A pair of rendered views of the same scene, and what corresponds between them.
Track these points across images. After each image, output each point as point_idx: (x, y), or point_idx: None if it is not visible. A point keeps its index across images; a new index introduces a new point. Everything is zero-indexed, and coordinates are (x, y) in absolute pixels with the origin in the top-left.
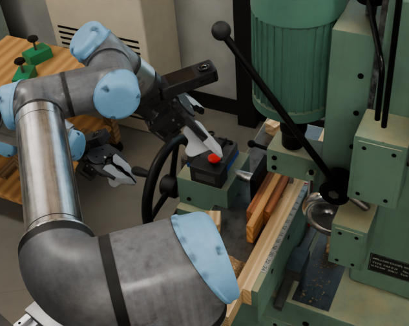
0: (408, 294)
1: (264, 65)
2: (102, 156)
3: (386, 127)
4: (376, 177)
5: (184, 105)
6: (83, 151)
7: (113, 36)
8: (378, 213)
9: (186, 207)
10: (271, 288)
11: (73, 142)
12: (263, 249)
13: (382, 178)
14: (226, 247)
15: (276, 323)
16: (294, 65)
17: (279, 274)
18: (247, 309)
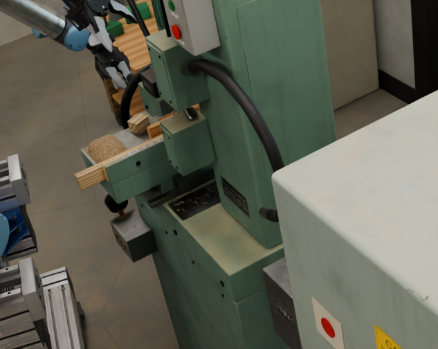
0: (247, 227)
1: None
2: (110, 58)
3: (169, 36)
4: (161, 77)
5: (90, 2)
6: (84, 46)
7: None
8: (211, 131)
9: (145, 114)
10: (141, 182)
11: (70, 33)
12: (141, 145)
13: (163, 79)
14: (134, 144)
15: (167, 231)
16: None
17: (160, 177)
18: (109, 187)
